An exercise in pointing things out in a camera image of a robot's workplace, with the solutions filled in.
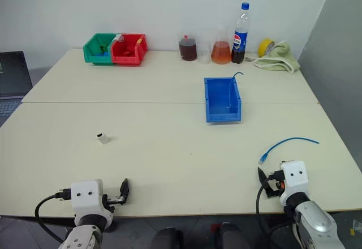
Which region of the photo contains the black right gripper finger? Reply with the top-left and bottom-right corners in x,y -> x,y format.
257,166 -> 269,188

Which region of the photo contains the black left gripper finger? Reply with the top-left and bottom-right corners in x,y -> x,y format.
119,178 -> 131,205

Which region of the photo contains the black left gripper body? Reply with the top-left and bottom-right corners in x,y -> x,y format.
102,188 -> 127,212

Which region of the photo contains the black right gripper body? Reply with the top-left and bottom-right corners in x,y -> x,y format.
264,169 -> 285,199

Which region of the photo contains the small white connector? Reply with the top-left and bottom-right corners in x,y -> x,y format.
95,132 -> 111,145

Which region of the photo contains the dark rounded shape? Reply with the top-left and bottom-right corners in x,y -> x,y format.
219,222 -> 251,249
149,226 -> 184,249

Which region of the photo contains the blue plastic bin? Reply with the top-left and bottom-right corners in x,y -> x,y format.
204,76 -> 243,124

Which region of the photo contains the small yellow floor object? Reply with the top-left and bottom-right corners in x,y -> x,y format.
350,220 -> 362,236

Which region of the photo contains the light green towel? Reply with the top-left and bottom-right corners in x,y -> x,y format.
253,41 -> 301,74

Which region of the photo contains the yellow tape roll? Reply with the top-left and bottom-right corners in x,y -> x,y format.
257,38 -> 276,58

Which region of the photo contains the flask with orange liquid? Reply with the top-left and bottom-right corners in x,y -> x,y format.
210,24 -> 232,65

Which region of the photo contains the red plastic bin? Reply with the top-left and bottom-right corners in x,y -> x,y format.
110,33 -> 149,66

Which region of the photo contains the small empty clear beaker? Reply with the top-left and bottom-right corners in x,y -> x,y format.
197,41 -> 212,65

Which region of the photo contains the Pepsi cola bottle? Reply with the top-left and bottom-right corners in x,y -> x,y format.
231,2 -> 251,64

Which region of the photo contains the green plastic bin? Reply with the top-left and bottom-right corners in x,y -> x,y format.
82,33 -> 117,65

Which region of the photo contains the beaker with dark red liquid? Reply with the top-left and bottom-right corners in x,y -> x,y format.
177,30 -> 198,62

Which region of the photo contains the grey laptop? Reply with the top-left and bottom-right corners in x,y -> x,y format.
0,51 -> 34,118

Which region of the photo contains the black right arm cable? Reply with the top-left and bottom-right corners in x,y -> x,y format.
255,184 -> 284,234

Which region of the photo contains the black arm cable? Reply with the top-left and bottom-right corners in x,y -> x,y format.
35,187 -> 75,244
255,184 -> 284,234

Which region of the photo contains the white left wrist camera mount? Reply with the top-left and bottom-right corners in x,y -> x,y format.
70,178 -> 114,219

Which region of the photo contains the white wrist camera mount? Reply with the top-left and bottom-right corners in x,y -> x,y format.
279,160 -> 309,205
70,178 -> 114,219

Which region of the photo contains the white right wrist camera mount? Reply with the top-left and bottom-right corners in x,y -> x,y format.
279,160 -> 309,205

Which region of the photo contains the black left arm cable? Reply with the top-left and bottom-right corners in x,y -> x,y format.
35,187 -> 75,244

